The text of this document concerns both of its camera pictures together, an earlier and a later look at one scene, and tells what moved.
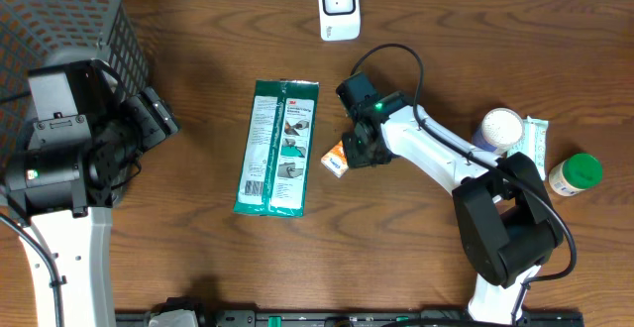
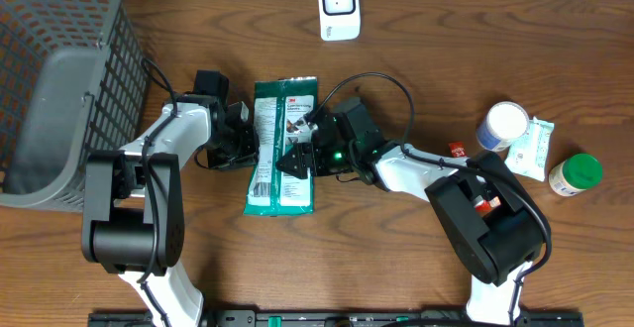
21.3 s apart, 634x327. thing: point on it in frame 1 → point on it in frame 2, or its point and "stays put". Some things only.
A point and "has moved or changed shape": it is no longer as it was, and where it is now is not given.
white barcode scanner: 339,7 stays put
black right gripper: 354,155 → 304,150
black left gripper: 155,124 → 255,138
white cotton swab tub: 501,130 has moved or changed shape
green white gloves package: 273,168 stays put
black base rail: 350,318 stays put
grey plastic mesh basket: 50,17 stays put
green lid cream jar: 576,173 stays put
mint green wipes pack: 533,143 stays put
